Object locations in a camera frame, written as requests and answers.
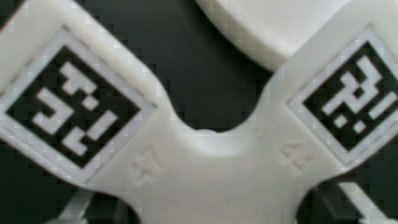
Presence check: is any white cross table base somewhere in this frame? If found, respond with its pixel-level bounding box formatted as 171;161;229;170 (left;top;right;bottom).
0;0;398;224

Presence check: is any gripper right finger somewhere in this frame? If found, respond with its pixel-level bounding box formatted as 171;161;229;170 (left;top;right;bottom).
295;182;398;224

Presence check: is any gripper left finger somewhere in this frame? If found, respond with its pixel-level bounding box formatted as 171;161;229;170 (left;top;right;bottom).
44;189;140;224

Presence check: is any white round table top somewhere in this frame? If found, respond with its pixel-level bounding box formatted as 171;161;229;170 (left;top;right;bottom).
195;0;352;71

